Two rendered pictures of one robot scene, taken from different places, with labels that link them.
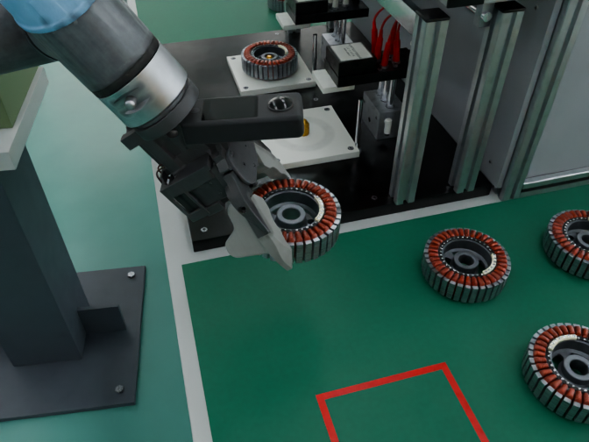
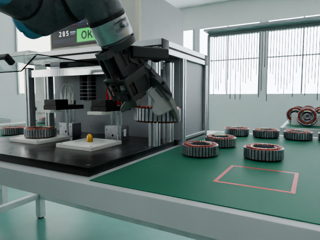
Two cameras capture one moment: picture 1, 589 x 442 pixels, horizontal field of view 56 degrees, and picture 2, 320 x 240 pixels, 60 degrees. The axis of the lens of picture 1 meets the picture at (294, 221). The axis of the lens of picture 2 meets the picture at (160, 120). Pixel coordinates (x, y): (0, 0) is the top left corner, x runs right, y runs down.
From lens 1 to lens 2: 0.61 m
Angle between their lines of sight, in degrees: 55
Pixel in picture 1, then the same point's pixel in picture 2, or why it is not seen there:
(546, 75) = (183, 87)
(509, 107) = not seen: hidden behind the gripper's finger
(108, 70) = (117, 5)
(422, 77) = not seen: hidden behind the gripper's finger
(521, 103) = (178, 100)
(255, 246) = (166, 107)
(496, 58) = (171, 79)
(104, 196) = not seen: outside the picture
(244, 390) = (187, 189)
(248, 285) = (133, 174)
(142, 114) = (125, 31)
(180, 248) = (78, 178)
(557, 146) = (187, 121)
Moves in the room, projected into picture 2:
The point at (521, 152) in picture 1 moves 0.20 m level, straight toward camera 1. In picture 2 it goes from (183, 120) to (209, 125)
